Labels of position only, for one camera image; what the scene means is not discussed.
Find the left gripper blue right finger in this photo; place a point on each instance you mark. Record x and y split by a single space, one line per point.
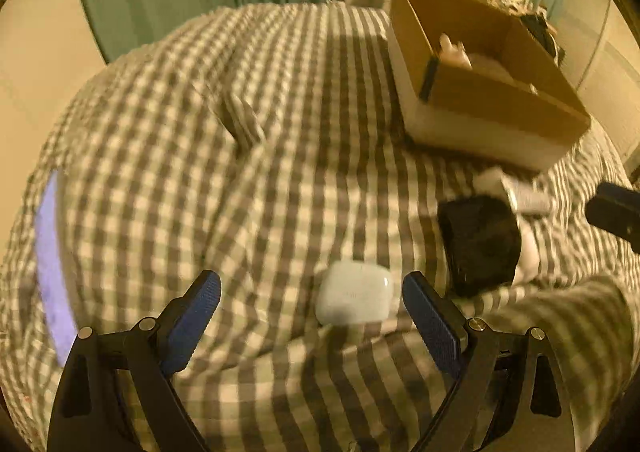
506 392

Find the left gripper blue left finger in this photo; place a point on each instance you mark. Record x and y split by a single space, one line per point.
89 410

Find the white cream tube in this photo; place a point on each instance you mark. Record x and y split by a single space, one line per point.
521 197

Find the white earbuds case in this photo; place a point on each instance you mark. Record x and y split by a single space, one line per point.
354 292

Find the white plush toy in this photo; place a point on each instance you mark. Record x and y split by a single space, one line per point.
453 53

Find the lit smartphone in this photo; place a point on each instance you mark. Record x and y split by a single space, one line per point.
52 268

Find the white louvred wardrobe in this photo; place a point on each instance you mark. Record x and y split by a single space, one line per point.
602 63

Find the brown cardboard box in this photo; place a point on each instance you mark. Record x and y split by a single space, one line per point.
514 106

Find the black jacket on chair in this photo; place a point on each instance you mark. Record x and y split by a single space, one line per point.
540 29

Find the grey white checked duvet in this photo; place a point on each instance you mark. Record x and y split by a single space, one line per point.
263 142

